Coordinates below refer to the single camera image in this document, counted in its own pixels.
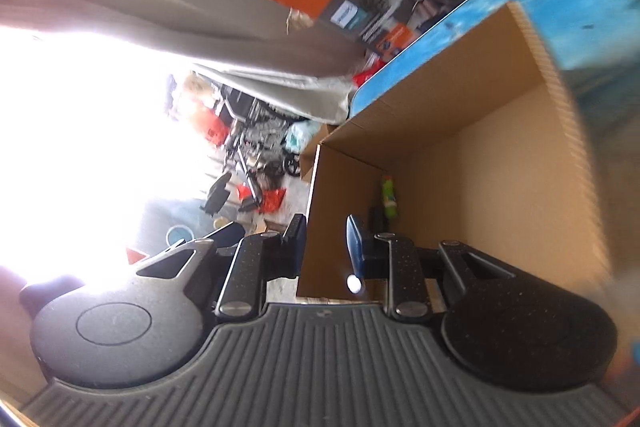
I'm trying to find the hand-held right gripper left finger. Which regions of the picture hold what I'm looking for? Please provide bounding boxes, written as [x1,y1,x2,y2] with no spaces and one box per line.
[132,213,308,320]

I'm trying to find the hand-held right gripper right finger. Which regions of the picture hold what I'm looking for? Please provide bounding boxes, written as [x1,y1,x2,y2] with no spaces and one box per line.
[345,214,516,320]

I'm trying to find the small green tube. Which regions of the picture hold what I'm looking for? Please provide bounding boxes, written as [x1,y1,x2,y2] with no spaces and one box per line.
[381,175,399,220]

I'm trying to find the large brown cardboard box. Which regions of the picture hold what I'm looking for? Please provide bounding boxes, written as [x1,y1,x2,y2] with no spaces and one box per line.
[296,0,617,303]

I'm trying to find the red plastic bag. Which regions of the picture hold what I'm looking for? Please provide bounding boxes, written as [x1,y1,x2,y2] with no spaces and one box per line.
[235,184,287,214]

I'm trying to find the black stool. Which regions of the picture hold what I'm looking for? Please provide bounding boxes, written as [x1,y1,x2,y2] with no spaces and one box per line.
[200,172,233,212]

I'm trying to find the pale green plastic bag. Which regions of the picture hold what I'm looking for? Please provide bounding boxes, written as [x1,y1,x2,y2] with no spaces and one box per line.
[285,122,321,156]

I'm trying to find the folded wheelchair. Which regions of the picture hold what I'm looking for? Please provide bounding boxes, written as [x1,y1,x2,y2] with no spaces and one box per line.
[215,84,312,208]

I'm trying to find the grey printed floor mat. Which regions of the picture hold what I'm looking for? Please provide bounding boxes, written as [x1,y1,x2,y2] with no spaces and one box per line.
[125,199,221,265]

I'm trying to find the brown paper bag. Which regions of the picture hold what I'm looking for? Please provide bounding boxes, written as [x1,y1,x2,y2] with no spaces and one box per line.
[286,7,315,30]

